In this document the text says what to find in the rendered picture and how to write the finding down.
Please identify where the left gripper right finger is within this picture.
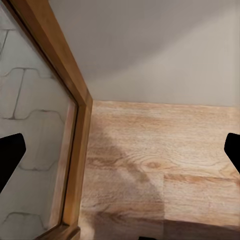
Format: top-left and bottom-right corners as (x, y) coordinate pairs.
(224, 132), (240, 173)

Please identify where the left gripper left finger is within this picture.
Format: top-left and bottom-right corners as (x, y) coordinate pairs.
(0, 133), (26, 193)

